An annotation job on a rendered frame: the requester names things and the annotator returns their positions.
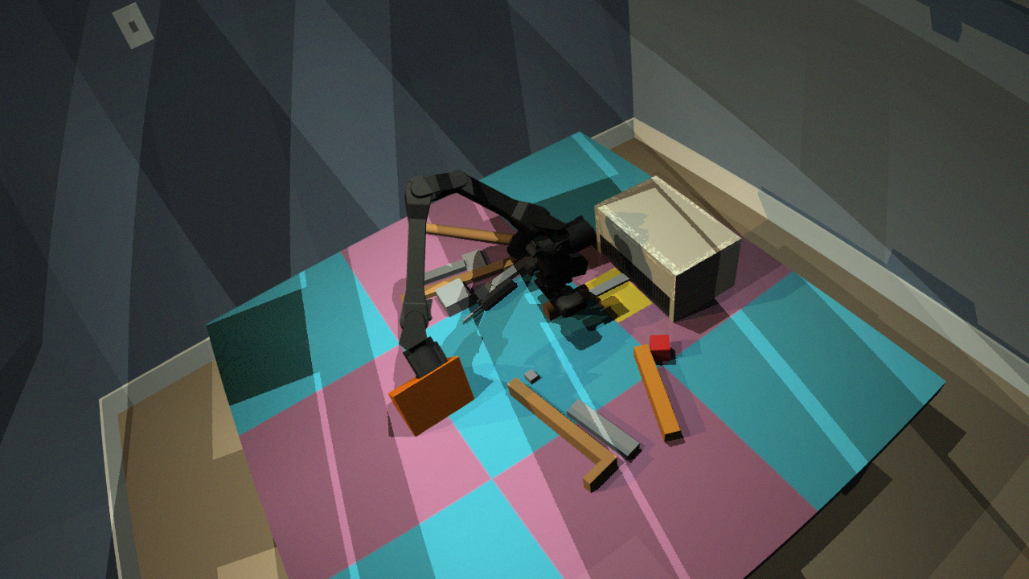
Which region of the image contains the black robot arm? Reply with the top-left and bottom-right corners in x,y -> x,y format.
399,170 -> 596,379

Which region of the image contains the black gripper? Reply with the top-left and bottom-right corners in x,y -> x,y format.
524,257 -> 588,318

